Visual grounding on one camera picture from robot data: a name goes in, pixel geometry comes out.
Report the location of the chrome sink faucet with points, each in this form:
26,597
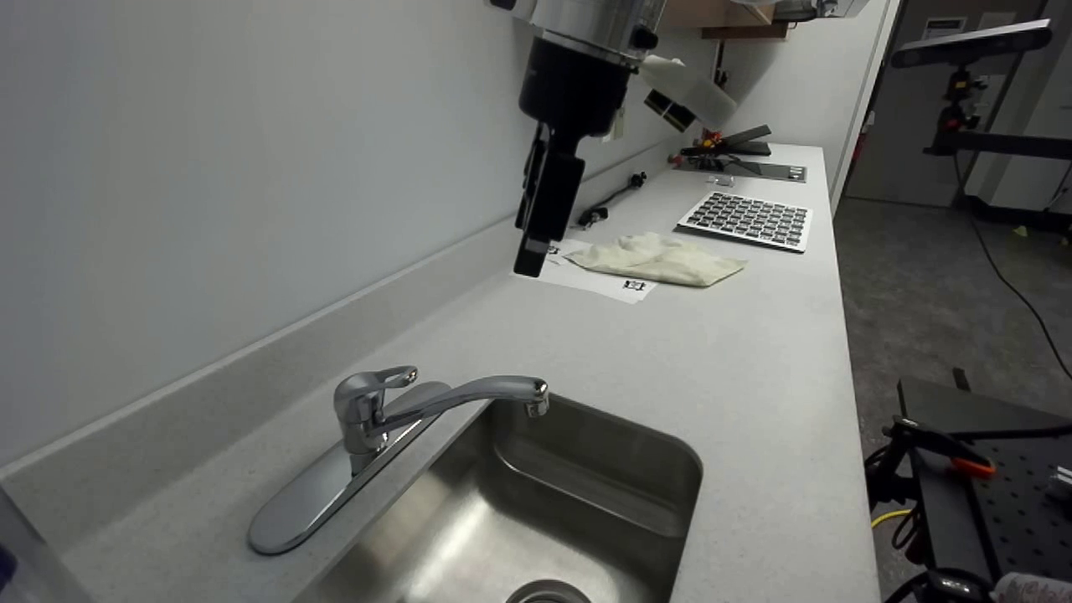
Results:
381,412

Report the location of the checkerboard calibration board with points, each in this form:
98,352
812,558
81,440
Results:
749,221

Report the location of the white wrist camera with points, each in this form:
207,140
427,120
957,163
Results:
683,95

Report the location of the black optical breadboard table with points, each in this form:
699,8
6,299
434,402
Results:
986,498

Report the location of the stainless steel sink basin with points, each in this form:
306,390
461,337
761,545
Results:
574,508

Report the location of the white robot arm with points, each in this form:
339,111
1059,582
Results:
625,30

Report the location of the white paper with marker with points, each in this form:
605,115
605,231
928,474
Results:
559,269

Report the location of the black tool on counter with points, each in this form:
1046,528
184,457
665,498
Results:
600,209

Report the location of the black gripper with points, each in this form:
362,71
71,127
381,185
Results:
570,95

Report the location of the beige cloth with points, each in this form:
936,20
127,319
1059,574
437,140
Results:
662,260

